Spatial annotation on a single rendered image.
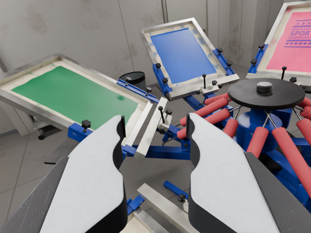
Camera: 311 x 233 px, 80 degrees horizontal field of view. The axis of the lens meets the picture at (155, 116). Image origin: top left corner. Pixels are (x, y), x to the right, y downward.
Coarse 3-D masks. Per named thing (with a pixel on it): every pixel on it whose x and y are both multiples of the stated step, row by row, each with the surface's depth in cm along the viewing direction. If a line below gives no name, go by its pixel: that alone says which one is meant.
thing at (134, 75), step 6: (132, 72) 380; (138, 72) 377; (120, 78) 367; (132, 78) 385; (138, 78) 384; (144, 78) 353; (132, 84) 340; (138, 84) 345; (144, 84) 358; (144, 90) 362
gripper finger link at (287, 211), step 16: (256, 160) 8; (256, 176) 8; (272, 176) 8; (272, 192) 7; (288, 192) 7; (272, 208) 6; (288, 208) 6; (304, 208) 6; (288, 224) 6; (304, 224) 6
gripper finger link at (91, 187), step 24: (120, 120) 12; (96, 144) 10; (120, 144) 10; (72, 168) 8; (96, 168) 8; (72, 192) 7; (96, 192) 7; (120, 192) 7; (48, 216) 6; (72, 216) 6; (96, 216) 6; (120, 216) 7
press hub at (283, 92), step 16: (256, 80) 97; (272, 80) 94; (240, 96) 85; (256, 96) 83; (272, 96) 81; (288, 96) 79; (304, 96) 77; (256, 112) 90; (240, 128) 96; (272, 128) 89; (240, 144) 100; (272, 144) 92; (272, 160) 89
